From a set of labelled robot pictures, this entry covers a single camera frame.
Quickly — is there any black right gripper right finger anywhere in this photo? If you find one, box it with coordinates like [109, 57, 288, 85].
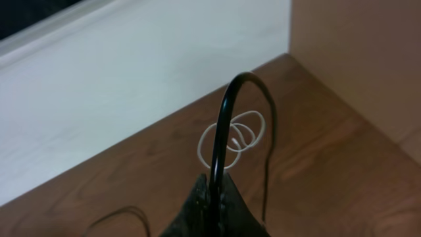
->
[220, 173, 270, 237]

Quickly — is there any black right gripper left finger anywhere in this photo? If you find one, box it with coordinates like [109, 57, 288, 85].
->
[160, 174, 209, 237]

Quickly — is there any white USB cable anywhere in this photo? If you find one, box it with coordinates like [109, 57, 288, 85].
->
[196, 110, 266, 171]

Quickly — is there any wooden right side panel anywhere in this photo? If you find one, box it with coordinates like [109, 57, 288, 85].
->
[289, 0, 420, 161]

